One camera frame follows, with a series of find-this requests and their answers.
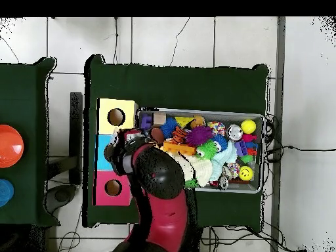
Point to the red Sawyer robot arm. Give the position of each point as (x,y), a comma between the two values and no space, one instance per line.
(163,210)

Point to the wooden box with three holes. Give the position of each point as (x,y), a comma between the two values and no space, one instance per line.
(102,113)

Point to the shallow clear mesh bin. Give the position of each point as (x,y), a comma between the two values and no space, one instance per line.
(258,181)

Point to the blue spiky ball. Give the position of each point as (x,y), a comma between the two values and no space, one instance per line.
(169,127)

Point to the orange toy building block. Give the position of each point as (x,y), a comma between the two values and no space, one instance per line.
(181,149)

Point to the purple toy block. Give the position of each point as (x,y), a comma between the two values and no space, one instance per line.
(146,122)

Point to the purple spiky ball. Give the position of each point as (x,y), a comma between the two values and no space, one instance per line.
(199,135)

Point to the green spiky ball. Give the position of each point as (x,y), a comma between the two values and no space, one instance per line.
(206,149)

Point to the cream knitted cloth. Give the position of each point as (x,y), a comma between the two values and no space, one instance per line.
(202,167)

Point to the dark green table cloth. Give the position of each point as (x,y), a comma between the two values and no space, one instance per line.
(31,105)
(184,84)

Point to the plain yellow ball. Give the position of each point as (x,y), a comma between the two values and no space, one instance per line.
(248,126)

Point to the yellow smiley face ball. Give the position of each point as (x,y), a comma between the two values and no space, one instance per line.
(245,172)

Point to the orange round disc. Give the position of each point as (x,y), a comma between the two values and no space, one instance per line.
(9,146)

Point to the blue round disc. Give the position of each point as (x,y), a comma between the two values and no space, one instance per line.
(5,192)

